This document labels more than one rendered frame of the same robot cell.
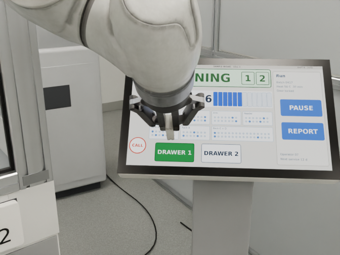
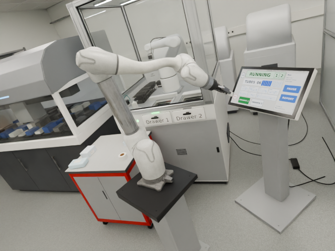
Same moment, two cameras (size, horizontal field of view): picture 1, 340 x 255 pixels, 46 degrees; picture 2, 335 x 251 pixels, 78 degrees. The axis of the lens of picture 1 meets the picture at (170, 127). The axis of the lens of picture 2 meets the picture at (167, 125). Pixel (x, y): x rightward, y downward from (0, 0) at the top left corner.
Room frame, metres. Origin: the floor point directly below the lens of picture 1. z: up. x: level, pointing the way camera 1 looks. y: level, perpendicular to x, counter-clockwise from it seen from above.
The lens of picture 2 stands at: (-0.29, -0.95, 1.65)
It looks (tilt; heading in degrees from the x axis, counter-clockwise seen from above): 25 degrees down; 62
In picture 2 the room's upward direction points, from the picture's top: 17 degrees counter-clockwise
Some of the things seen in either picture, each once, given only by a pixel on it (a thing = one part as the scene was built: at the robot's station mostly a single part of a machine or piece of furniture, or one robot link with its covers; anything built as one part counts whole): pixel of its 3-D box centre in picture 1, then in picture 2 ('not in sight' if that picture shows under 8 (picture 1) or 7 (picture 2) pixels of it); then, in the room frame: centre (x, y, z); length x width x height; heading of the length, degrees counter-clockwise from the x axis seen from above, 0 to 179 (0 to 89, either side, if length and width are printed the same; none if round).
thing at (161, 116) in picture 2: not in sight; (157, 119); (0.50, 0.70, 0.87); 0.29 x 0.02 x 0.11; 128
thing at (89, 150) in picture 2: not in sight; (88, 151); (-0.15, 0.99, 0.79); 0.13 x 0.09 x 0.05; 37
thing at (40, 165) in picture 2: not in sight; (53, 119); (-0.26, 2.29, 0.89); 1.86 x 1.21 x 1.78; 128
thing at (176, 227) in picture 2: not in sight; (172, 221); (0.06, 0.08, 0.38); 0.30 x 0.30 x 0.76; 13
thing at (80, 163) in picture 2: not in sight; (78, 163); (-0.28, 0.88, 0.78); 0.15 x 0.10 x 0.04; 138
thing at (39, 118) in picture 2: not in sight; (44, 104); (-0.27, 2.27, 1.13); 1.78 x 1.14 x 0.45; 128
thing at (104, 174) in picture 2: not in sight; (124, 180); (0.01, 0.85, 0.38); 0.62 x 0.58 x 0.76; 128
